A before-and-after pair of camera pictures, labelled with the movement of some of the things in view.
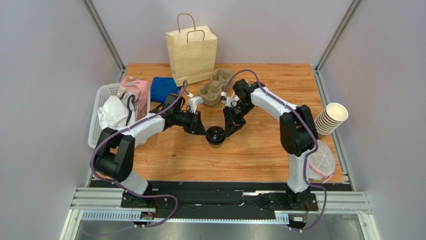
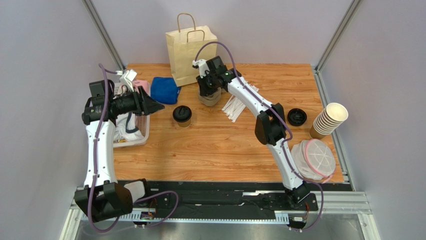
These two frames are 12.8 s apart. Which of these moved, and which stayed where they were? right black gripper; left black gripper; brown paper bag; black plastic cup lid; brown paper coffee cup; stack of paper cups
Moved: black plastic cup lid; left black gripper; brown paper coffee cup; right black gripper
Stayed: stack of paper cups; brown paper bag
